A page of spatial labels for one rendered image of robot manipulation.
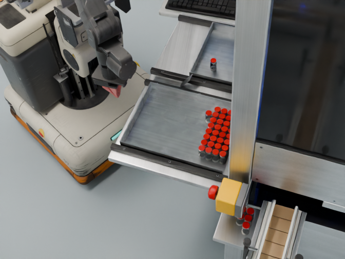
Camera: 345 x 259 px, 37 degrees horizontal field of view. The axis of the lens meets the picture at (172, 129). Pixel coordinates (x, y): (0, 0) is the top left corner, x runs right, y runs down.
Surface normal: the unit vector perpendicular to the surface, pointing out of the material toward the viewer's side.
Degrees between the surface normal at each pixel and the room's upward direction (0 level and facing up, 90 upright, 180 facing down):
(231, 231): 0
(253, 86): 90
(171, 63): 0
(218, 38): 0
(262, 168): 90
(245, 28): 90
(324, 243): 90
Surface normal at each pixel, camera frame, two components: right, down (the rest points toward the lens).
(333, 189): -0.35, 0.78
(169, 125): -0.07, -0.58
